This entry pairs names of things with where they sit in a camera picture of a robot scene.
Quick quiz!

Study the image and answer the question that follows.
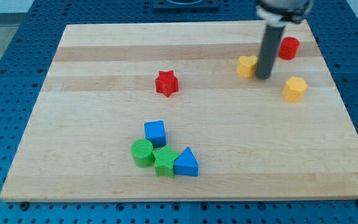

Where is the blue cube block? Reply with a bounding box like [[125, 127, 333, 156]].
[[144, 121, 167, 148]]

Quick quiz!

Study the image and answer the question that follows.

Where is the yellow hexagon block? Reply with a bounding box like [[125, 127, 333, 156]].
[[282, 77, 308, 103]]

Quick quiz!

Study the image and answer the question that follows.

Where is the green star block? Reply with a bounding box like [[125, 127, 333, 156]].
[[152, 144, 180, 178]]

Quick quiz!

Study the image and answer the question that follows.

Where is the red star block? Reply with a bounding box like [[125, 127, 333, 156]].
[[155, 70, 179, 98]]

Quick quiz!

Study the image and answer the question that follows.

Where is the wooden board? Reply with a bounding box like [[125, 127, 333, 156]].
[[0, 21, 358, 202]]

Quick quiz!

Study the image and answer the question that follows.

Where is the green cylinder block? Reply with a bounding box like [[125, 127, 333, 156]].
[[131, 139, 155, 168]]

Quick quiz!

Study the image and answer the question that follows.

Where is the blue triangle block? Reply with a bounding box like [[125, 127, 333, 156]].
[[173, 147, 199, 177]]

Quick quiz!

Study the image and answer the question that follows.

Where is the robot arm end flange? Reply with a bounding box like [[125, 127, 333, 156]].
[[255, 0, 314, 27]]

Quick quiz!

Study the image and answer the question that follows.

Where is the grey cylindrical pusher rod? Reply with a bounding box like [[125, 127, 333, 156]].
[[255, 24, 285, 80]]

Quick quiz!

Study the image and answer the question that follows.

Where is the red cylinder block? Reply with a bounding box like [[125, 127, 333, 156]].
[[278, 37, 300, 60]]

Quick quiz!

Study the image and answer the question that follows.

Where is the yellow heart block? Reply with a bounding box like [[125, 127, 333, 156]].
[[237, 55, 258, 78]]

